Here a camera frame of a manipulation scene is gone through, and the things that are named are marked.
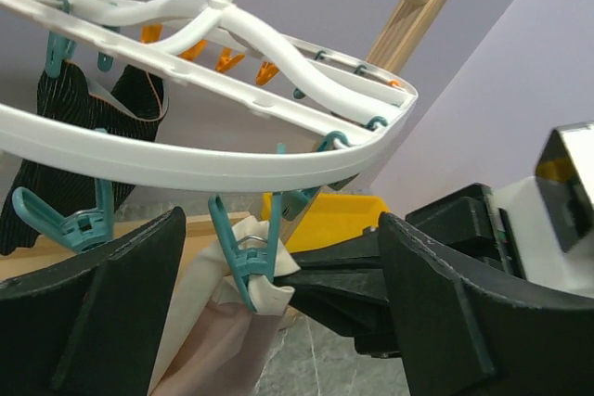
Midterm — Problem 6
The pink and cream underwear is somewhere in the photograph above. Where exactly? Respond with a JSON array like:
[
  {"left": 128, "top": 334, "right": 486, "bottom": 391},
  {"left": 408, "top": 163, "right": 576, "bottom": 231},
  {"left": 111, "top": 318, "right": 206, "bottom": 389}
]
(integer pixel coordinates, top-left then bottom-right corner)
[{"left": 148, "top": 241, "right": 295, "bottom": 395}]

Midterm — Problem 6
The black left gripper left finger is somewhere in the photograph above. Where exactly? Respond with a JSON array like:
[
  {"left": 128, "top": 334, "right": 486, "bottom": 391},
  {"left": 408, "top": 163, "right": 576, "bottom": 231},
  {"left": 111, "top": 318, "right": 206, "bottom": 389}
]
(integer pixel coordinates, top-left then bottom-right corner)
[{"left": 1, "top": 207, "right": 186, "bottom": 395}]

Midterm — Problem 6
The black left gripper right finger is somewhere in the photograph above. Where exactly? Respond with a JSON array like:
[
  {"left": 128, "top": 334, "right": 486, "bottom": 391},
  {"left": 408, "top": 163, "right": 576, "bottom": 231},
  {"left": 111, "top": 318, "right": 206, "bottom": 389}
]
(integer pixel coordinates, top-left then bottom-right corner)
[{"left": 379, "top": 213, "right": 593, "bottom": 395}]

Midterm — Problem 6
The teal clothes peg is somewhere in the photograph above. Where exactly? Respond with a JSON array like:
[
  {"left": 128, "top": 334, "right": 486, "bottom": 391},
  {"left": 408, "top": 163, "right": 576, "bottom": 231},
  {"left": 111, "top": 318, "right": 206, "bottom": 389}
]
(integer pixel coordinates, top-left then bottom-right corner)
[
  {"left": 207, "top": 143, "right": 285, "bottom": 313},
  {"left": 12, "top": 179, "right": 114, "bottom": 254}
]

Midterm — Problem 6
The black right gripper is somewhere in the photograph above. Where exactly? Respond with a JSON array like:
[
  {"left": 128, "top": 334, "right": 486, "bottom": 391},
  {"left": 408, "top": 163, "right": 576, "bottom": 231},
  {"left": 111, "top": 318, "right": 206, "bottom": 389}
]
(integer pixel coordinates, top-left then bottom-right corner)
[{"left": 275, "top": 183, "right": 515, "bottom": 357}]

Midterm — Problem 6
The wooden hanger rack frame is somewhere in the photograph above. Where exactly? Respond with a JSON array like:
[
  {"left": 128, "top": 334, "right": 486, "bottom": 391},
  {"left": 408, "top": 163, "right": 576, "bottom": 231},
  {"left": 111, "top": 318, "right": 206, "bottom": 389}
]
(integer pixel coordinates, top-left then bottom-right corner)
[{"left": 0, "top": 0, "right": 454, "bottom": 281}]

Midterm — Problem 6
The black hanging underwear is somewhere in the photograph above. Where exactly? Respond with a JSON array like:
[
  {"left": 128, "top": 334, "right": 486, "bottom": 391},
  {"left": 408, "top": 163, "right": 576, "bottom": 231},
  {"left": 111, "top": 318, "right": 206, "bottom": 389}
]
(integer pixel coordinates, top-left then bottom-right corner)
[{"left": 1, "top": 61, "right": 186, "bottom": 255}]

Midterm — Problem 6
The white oval clip hanger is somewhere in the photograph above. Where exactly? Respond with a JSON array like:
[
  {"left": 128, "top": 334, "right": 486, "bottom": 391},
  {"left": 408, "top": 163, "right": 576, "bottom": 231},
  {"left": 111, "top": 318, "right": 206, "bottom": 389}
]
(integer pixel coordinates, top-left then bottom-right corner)
[{"left": 0, "top": 0, "right": 420, "bottom": 193}]

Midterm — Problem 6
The yellow plastic tray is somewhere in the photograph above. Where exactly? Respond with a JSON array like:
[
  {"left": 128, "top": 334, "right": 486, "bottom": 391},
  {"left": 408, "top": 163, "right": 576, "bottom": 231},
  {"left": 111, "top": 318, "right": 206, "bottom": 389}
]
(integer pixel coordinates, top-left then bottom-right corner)
[{"left": 285, "top": 193, "right": 390, "bottom": 253}]

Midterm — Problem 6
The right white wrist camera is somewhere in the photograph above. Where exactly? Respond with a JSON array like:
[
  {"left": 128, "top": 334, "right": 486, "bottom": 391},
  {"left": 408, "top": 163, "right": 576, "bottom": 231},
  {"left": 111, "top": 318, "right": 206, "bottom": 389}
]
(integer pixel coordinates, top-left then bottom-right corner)
[{"left": 495, "top": 121, "right": 593, "bottom": 298}]

